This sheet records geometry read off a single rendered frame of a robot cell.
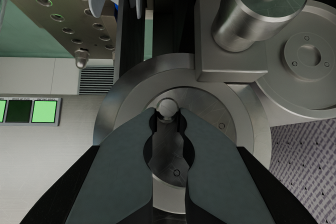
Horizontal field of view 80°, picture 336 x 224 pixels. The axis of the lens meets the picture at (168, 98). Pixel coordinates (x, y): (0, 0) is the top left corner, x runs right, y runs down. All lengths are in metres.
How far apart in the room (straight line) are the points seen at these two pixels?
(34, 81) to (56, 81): 0.31
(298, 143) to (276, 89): 0.15
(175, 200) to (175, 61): 0.11
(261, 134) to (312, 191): 0.16
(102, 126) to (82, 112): 0.37
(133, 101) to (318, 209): 0.26
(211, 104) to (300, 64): 0.10
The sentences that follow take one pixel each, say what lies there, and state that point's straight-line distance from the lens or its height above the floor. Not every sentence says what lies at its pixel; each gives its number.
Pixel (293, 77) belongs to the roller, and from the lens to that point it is 0.22.
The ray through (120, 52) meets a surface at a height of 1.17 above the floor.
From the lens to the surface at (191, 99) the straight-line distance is 0.15.
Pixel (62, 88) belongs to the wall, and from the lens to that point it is 3.24.
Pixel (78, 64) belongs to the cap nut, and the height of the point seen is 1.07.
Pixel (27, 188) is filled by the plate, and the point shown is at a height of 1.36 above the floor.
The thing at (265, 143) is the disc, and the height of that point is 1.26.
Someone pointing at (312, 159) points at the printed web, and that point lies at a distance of 0.33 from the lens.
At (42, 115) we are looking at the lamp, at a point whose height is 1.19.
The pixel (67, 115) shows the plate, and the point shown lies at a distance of 0.55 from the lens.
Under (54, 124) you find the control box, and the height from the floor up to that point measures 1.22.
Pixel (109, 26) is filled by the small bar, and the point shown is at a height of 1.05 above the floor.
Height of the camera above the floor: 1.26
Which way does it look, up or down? 12 degrees down
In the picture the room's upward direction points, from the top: 180 degrees counter-clockwise
